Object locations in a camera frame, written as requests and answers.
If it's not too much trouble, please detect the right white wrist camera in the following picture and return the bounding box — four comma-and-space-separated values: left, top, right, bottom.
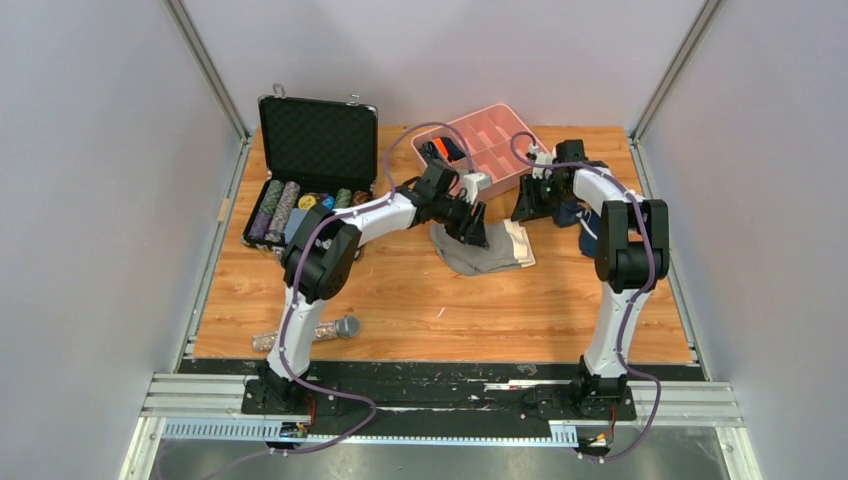
527, 151, 555, 180

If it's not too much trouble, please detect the pink compartment organizer tray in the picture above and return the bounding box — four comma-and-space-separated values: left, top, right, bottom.
410, 103, 533, 200

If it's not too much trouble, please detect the purple cable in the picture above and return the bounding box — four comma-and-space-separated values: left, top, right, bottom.
508, 131, 664, 463
276, 121, 477, 458

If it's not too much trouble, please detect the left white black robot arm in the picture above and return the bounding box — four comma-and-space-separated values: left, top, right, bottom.
242, 164, 492, 415

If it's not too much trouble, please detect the rolled dark patterned underwear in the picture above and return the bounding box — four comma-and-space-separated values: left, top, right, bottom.
418, 141, 444, 164

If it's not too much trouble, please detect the black poker chip case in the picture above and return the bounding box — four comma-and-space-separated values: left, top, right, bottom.
241, 94, 378, 252

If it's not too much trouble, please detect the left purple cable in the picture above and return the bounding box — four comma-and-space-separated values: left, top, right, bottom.
276, 121, 477, 458

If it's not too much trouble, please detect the glitter handle microphone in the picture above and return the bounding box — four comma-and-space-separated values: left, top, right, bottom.
252, 315, 361, 352

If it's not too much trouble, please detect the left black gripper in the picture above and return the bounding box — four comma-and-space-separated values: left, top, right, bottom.
432, 193, 490, 251

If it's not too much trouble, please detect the aluminium frame rail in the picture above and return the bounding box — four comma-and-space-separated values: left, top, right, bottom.
120, 374, 761, 479

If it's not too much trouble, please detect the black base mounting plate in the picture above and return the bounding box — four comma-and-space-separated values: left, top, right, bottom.
258, 361, 637, 437

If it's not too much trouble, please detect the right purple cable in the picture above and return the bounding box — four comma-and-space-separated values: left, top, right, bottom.
508, 131, 664, 463

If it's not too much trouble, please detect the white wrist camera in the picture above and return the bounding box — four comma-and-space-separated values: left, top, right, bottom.
458, 172, 492, 205
527, 151, 555, 180

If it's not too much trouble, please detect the rolled orange underwear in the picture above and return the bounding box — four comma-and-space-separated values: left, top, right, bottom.
430, 138, 450, 161

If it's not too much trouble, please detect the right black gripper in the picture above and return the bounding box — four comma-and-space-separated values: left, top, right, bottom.
512, 173, 573, 223

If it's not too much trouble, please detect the rolled navy underwear in tray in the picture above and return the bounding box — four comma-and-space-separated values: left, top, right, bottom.
439, 137, 466, 162

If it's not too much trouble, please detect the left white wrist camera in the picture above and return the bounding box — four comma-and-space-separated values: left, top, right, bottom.
458, 172, 492, 205

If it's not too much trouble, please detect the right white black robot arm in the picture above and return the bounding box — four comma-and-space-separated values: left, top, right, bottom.
512, 138, 670, 418

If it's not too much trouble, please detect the navy blue underwear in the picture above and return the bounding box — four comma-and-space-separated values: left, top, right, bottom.
553, 200, 601, 258

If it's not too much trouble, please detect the grey underwear white waistband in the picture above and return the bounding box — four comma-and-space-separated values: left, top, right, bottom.
429, 220, 536, 276

